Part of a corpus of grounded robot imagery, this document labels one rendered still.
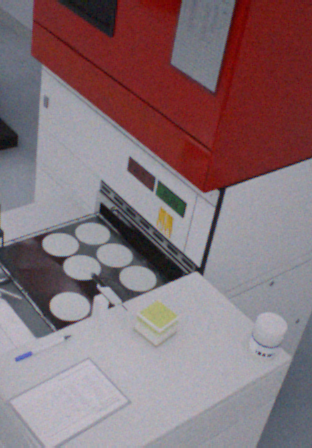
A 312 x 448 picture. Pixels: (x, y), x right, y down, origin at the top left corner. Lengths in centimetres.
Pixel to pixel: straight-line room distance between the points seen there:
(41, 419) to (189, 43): 85
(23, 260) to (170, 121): 55
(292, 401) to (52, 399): 159
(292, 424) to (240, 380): 126
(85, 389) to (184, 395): 21
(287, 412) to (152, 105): 155
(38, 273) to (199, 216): 45
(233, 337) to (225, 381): 14
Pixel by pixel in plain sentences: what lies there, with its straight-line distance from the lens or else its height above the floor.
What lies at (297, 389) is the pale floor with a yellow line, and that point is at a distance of 291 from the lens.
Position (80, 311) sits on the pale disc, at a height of 90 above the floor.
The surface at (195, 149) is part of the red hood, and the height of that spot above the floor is 132.
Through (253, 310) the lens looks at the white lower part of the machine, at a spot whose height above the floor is 66.
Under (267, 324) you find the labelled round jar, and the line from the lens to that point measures 155.
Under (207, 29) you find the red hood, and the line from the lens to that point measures 148.
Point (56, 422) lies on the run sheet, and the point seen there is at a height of 97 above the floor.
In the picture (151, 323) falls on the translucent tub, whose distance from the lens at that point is 151.
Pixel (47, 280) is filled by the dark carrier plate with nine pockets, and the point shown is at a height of 90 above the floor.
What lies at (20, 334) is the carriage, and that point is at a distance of 166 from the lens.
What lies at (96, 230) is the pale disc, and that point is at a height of 90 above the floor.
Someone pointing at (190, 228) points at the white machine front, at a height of 106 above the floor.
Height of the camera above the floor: 210
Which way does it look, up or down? 37 degrees down
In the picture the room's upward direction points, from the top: 11 degrees clockwise
